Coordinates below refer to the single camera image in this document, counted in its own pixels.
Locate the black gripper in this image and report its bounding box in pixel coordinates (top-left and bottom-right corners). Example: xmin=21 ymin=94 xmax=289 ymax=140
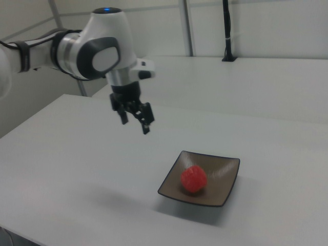
xmin=109 ymin=81 xmax=156 ymax=136

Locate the red apple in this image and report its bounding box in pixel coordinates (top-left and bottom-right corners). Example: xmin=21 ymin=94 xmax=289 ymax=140
xmin=180 ymin=165 xmax=208 ymax=196

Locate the brown square ceramic plate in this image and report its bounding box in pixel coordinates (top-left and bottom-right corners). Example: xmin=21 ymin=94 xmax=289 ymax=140
xmin=157 ymin=150 xmax=241 ymax=208

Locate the grey metal partition post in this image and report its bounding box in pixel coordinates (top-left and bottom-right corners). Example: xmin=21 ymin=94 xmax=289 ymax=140
xmin=182 ymin=0 xmax=195 ymax=56

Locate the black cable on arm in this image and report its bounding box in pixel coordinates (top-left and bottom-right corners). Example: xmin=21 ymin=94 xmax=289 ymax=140
xmin=0 ymin=29 xmax=85 ymax=51

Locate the black camera pole white band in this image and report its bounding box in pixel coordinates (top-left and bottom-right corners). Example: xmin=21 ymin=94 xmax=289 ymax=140
xmin=221 ymin=0 xmax=238 ymax=63

